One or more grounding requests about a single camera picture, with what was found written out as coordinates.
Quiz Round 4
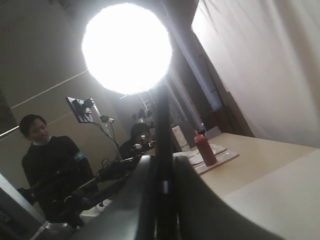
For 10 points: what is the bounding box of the black paintbrush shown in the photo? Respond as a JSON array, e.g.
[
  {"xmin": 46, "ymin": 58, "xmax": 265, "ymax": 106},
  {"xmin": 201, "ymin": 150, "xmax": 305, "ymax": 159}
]
[{"xmin": 156, "ymin": 85, "xmax": 178, "ymax": 240}]

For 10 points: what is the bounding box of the white tray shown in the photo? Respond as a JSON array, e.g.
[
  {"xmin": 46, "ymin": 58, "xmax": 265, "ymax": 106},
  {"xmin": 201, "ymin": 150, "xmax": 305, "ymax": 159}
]
[{"xmin": 173, "ymin": 144, "xmax": 240, "ymax": 175}]

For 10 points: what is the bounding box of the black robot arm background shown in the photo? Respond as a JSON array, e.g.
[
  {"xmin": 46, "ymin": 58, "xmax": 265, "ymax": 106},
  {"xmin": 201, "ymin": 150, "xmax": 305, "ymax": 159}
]
[{"xmin": 34, "ymin": 155, "xmax": 278, "ymax": 240}]

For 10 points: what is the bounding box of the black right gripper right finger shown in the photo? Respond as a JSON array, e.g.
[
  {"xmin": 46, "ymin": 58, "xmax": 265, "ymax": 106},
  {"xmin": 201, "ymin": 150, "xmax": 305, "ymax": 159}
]
[{"xmin": 173, "ymin": 156, "xmax": 281, "ymax": 240}]

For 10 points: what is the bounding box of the person with dark hair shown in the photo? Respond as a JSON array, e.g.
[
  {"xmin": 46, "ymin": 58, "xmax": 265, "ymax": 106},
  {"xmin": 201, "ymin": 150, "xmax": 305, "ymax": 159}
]
[{"xmin": 119, "ymin": 123, "xmax": 154, "ymax": 160}]

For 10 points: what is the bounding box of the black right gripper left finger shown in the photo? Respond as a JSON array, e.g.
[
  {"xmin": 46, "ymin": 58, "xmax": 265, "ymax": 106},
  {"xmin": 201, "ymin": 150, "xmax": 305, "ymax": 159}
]
[{"xmin": 70, "ymin": 155, "xmax": 157, "ymax": 240}]

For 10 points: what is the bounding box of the white backdrop cloth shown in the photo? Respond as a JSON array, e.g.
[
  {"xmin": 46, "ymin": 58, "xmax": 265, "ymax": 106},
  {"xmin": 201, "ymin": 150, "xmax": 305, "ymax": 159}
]
[{"xmin": 192, "ymin": 0, "xmax": 320, "ymax": 148}]

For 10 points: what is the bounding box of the black monitor on stand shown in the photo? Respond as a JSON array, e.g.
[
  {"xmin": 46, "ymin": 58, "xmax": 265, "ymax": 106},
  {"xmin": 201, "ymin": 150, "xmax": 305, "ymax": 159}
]
[{"xmin": 65, "ymin": 97, "xmax": 101, "ymax": 124}]

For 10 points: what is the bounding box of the round studio softbox light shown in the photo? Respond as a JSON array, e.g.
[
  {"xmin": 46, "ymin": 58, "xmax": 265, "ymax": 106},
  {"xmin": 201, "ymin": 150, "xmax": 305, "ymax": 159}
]
[{"xmin": 81, "ymin": 3, "xmax": 173, "ymax": 96}]

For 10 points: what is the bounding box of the person in dark jacket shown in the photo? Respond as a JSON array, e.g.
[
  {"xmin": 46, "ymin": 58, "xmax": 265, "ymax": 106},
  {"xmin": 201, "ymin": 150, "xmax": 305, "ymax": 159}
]
[{"xmin": 19, "ymin": 114, "xmax": 94, "ymax": 222}]

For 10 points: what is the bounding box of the red squeeze bottle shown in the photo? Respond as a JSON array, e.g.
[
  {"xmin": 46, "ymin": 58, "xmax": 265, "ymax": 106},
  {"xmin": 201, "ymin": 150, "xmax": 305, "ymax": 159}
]
[{"xmin": 194, "ymin": 132, "xmax": 218, "ymax": 167}]

